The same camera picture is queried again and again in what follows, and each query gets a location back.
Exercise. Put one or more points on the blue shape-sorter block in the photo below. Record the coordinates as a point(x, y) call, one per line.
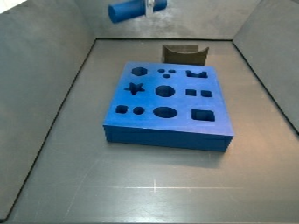
point(169, 105)

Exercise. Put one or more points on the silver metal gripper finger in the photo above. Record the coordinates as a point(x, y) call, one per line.
point(149, 7)

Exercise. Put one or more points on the blue cylinder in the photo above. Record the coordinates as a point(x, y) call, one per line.
point(131, 9)

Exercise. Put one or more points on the black curved cradle stand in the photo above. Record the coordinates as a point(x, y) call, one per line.
point(185, 54)

